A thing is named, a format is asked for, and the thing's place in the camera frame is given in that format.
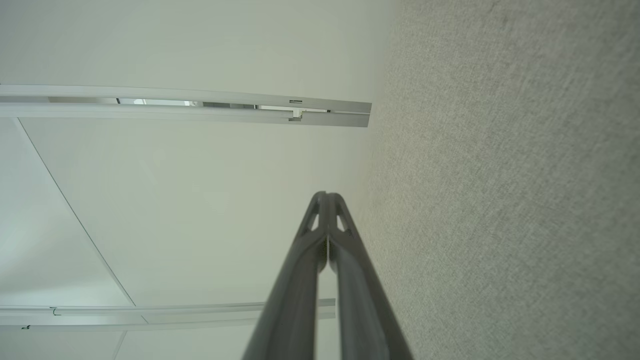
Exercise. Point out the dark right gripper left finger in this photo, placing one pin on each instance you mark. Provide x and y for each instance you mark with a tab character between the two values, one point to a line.
295	300

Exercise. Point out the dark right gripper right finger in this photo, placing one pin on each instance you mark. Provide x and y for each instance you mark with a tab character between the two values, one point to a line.
365	310

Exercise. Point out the grey fabric sofa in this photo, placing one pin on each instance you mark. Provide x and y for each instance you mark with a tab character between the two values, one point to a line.
510	180

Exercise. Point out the silver wall partition frame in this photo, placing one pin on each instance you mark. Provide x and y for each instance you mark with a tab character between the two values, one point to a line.
150	315

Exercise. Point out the grey wall partition post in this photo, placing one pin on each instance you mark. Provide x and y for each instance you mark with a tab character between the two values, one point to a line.
200	114

